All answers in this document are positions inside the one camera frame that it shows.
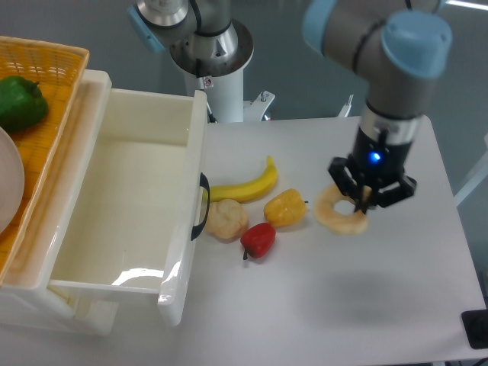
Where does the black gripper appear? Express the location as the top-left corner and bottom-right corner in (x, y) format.
(329, 129), (417, 214)

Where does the glazed ring donut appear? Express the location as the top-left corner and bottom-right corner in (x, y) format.
(313, 184), (369, 235)

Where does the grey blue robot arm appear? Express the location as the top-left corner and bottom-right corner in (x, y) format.
(127, 1), (452, 212)

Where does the white upper drawer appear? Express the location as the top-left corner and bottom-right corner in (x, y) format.
(62, 89), (207, 326)

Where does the white drawer cabinet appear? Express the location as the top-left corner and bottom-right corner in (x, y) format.
(1, 69), (117, 335)

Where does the yellow bell pepper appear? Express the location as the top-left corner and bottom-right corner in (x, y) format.
(263, 188), (307, 227)

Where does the yellow banana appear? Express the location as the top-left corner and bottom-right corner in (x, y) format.
(203, 156), (278, 204)

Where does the red bell pepper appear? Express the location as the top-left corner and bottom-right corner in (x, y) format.
(240, 223), (276, 260)

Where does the cream puff pastry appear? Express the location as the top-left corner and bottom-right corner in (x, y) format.
(205, 199), (249, 240)

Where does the black device at table edge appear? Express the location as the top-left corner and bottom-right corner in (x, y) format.
(461, 309), (488, 349)

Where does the orange plastic basket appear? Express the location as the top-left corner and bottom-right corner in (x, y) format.
(1, 36), (89, 277)

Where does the green bell pepper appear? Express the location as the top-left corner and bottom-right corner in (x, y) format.
(1, 75), (48, 133)

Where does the white plate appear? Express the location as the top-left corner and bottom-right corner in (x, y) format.
(0, 129), (24, 233)

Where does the white bracket behind table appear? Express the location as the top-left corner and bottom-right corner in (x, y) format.
(337, 95), (354, 117)

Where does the black drawer handle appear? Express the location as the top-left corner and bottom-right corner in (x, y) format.
(191, 172), (210, 241)

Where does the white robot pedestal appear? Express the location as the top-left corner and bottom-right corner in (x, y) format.
(169, 18), (276, 124)

